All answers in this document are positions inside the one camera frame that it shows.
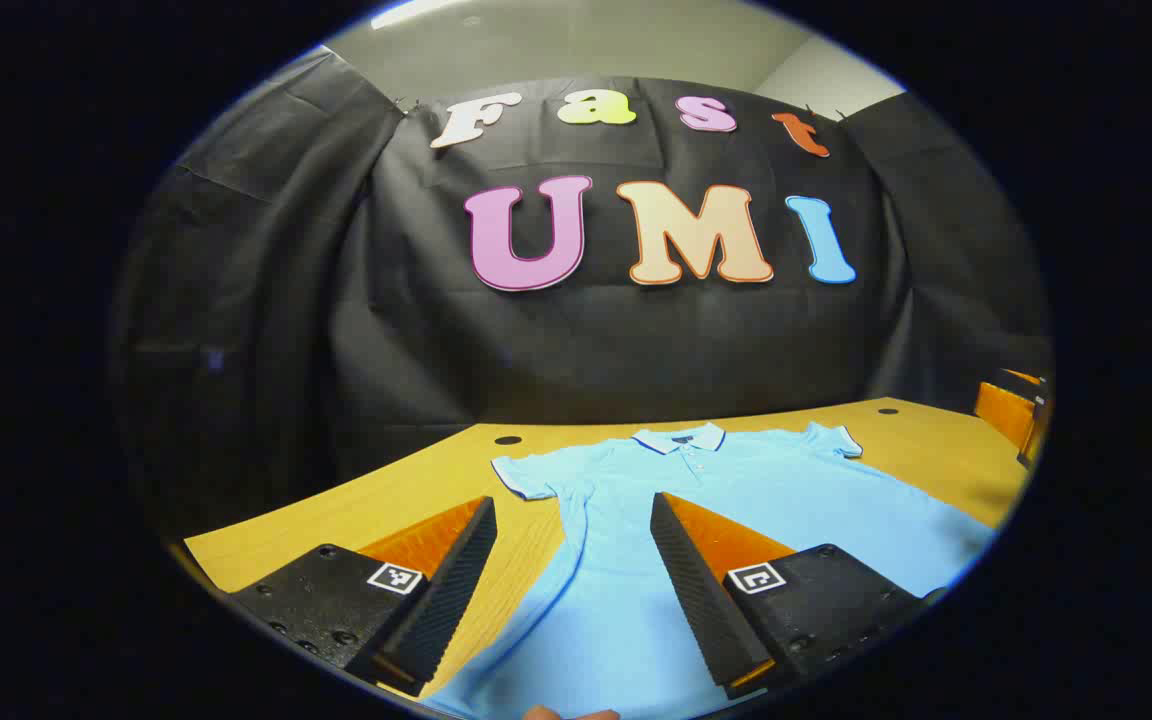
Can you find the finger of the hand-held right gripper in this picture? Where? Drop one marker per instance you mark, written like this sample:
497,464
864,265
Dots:
1021,377
1004,412

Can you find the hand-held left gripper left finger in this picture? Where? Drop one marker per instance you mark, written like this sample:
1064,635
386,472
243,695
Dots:
446,600

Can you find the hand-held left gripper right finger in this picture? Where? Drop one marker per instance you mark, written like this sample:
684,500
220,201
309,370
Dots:
706,610

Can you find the light blue polo T-shirt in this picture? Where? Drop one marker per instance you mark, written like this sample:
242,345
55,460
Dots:
601,620

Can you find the black backdrop cloth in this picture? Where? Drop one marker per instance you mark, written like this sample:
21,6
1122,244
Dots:
636,340

